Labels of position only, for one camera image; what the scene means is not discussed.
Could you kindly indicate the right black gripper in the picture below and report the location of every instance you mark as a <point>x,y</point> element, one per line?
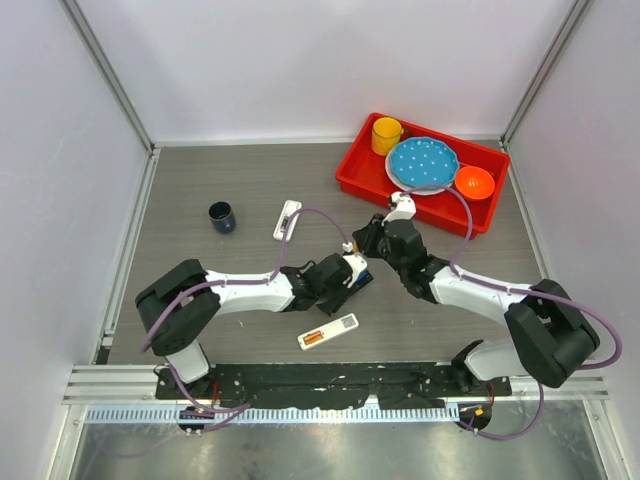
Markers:
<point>368,235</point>

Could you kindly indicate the grey plate underneath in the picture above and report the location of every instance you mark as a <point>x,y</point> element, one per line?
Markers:
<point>404,187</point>

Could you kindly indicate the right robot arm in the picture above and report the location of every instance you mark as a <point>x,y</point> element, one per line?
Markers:
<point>550,338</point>

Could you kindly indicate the orange bowl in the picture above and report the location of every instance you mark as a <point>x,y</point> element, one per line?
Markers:
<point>474,183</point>

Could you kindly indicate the yellow mug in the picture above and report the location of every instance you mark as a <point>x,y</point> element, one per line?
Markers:
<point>386,133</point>

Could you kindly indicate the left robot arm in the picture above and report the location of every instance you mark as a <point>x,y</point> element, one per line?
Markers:
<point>176,308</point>

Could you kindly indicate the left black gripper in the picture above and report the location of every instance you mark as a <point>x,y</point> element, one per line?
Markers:
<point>326,307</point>

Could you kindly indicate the white remote far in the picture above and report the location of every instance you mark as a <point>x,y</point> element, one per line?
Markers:
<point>286,222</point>

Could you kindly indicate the aluminium frame rail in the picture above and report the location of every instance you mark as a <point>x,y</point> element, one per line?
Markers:
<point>110,384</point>

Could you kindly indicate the dark blue mug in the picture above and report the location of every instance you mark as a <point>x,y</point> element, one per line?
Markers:
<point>222,217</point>

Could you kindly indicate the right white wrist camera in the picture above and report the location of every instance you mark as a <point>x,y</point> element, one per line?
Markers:
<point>402,207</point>

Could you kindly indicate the white remote orange batteries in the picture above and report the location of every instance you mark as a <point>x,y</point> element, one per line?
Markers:
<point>328,331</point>

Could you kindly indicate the blue dotted plate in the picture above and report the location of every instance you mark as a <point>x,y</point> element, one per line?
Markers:
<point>424,163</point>

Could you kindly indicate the slotted cable duct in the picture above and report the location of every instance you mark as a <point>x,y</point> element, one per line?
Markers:
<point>184,415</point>

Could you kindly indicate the black remote control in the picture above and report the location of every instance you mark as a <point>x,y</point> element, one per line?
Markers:
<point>344,294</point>

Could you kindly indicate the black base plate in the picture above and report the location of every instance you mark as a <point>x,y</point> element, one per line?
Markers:
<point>339,386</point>

